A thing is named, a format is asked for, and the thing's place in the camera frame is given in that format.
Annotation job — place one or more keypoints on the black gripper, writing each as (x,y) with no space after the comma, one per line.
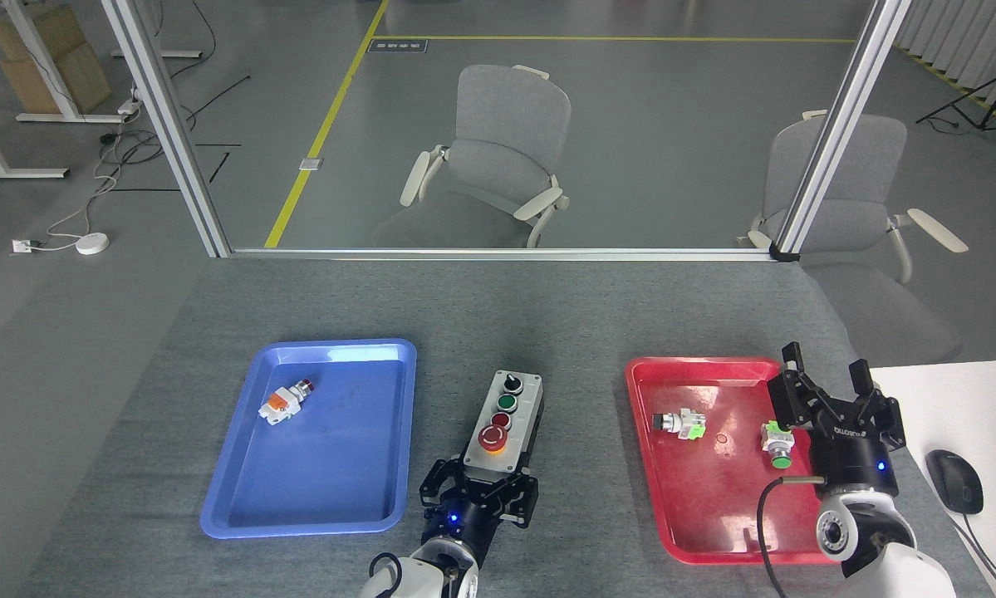
(468,519)
(855,461)

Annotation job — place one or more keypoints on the grey four-button control box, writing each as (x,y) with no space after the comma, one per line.
(522,415)

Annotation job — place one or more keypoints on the red push button orange block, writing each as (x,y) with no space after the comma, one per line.
(282,403)

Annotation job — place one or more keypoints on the cardboard box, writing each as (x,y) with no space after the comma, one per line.
(53,29)
(82,79)

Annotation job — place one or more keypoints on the white side table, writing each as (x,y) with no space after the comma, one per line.
(946,407)

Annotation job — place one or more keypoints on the black computer mouse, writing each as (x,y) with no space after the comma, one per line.
(954,480)

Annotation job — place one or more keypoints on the blue plastic tray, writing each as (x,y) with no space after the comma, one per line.
(331,448)

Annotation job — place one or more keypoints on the red plastic tray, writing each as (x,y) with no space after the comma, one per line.
(697,490)

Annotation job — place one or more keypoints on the grey office chair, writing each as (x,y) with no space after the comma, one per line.
(863,166)
(506,124)

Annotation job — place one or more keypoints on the metal floor plate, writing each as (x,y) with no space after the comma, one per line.
(311,163)

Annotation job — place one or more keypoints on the white pleated curtain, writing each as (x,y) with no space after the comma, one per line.
(963,33)

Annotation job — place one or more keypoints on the dark floor sign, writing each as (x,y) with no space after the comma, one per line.
(398,46)

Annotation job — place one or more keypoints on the white round floor device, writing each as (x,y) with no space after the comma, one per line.
(92,243)

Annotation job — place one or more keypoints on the white floor socket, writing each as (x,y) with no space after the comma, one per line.
(22,246)

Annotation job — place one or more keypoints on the white power strip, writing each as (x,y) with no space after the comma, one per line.
(130,105)

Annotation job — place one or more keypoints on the white desk foot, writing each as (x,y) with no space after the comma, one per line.
(157,54)

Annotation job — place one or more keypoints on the green push button switch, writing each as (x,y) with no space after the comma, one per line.
(778,448)

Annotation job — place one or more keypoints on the black selector switch green block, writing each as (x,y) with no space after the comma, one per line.
(679,423)

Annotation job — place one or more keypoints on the silver aluminium rail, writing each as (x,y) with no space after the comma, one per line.
(498,253)

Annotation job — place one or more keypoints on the silver aluminium post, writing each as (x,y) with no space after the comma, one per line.
(169,124)
(838,133)

